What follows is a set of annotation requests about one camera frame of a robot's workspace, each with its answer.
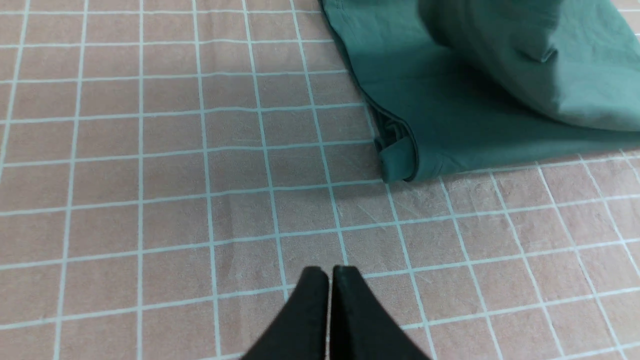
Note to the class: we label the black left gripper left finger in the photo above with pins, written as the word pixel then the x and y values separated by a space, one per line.
pixel 299 330

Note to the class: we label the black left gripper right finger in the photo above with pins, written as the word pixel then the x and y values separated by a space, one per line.
pixel 360 328

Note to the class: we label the green long sleeve shirt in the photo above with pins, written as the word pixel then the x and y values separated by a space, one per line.
pixel 435 114

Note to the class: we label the pink checkered tablecloth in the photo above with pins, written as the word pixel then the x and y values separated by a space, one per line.
pixel 169 167

